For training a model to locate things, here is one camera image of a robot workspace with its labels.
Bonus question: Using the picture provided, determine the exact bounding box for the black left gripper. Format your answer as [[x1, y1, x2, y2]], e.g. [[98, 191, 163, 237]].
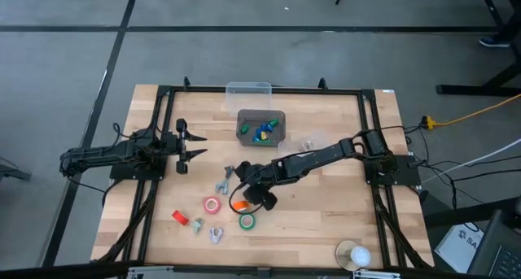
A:
[[162, 118, 208, 175]]

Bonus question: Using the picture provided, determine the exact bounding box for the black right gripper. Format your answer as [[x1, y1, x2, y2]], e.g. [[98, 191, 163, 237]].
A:
[[234, 160, 278, 211]]

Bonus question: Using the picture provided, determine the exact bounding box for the green tape roll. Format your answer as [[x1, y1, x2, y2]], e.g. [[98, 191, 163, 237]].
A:
[[239, 212, 257, 231]]

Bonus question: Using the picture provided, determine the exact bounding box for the clear plastic bag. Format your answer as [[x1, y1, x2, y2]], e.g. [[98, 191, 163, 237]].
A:
[[278, 129, 333, 166]]

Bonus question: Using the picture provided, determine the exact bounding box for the brass lamp with white bulb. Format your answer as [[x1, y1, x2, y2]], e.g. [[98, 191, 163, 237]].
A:
[[335, 240, 372, 272]]

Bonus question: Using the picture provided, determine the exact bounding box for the pink tape roll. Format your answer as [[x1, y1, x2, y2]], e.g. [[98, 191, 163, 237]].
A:
[[203, 196, 222, 215]]

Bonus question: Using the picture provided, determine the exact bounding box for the lavender staple remover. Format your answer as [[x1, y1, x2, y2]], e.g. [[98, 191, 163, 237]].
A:
[[209, 226, 225, 246]]

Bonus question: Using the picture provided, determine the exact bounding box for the smoky grey plastic bin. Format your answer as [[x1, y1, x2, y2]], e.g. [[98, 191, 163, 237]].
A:
[[235, 108, 287, 148]]

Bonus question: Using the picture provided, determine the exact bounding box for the red block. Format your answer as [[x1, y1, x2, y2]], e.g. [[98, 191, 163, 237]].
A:
[[171, 209, 190, 226]]

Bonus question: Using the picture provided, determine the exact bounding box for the clear plastic bin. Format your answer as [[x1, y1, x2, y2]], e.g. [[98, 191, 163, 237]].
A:
[[225, 81, 273, 118]]

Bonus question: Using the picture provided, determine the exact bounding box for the grey chair base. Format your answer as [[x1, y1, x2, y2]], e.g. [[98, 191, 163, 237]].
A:
[[0, 156, 33, 182]]

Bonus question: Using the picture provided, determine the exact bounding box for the black desk foot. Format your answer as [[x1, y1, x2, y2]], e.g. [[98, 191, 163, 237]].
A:
[[422, 195, 521, 229]]

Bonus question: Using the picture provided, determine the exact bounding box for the white printed box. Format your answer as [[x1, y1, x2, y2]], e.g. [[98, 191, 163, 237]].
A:
[[433, 222, 485, 274]]

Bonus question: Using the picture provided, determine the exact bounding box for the black desk base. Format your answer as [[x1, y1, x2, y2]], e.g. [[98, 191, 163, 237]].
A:
[[435, 0, 521, 98]]

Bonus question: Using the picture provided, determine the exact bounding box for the black laptop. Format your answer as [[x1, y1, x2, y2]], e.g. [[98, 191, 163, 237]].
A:
[[466, 208, 521, 279]]

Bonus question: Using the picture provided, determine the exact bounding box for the person's blue shoe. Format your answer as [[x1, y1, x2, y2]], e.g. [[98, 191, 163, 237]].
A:
[[479, 34, 512, 49]]

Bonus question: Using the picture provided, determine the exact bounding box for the person's leg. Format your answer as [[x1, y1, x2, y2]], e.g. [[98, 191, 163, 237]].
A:
[[502, 2, 521, 42]]

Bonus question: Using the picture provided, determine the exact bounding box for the black aluminium table frame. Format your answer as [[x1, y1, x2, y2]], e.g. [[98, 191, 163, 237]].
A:
[[91, 76, 435, 279]]

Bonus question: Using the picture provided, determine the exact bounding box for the silver metal bracket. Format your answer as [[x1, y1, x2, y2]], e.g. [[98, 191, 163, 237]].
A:
[[352, 269, 402, 279]]

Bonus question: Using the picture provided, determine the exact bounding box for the white cable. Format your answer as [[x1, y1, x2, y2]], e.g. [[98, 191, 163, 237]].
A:
[[421, 138, 521, 185]]

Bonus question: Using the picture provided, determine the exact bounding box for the yellow cable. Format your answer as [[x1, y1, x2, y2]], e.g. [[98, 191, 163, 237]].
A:
[[421, 93, 521, 130]]

